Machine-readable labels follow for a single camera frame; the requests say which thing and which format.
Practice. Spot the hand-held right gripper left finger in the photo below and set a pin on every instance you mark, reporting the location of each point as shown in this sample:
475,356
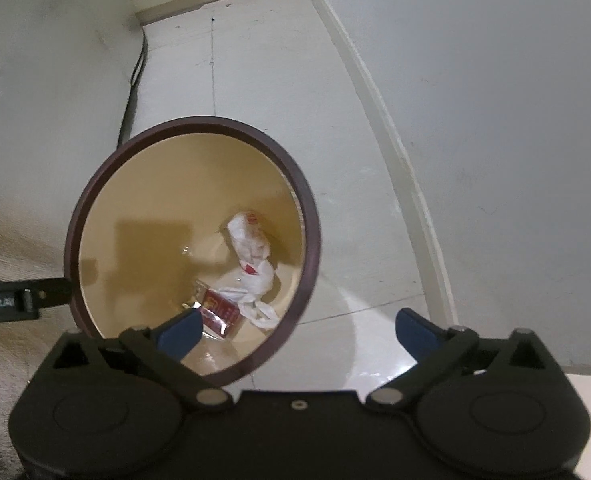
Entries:
181,334

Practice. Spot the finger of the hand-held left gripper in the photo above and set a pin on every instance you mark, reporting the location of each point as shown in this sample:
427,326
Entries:
50,290

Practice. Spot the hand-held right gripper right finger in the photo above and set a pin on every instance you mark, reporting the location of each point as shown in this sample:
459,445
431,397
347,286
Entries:
415,332

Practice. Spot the brown-rimmed beige trash bin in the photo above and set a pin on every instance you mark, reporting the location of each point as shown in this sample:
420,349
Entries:
140,220

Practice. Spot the red snack packet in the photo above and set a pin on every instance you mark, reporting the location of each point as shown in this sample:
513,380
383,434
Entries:
219,311

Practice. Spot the crumpled white plastic bag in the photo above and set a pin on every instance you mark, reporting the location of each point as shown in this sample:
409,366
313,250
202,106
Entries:
249,255

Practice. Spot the white baseboard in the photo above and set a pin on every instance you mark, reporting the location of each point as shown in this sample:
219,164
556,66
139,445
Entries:
405,170

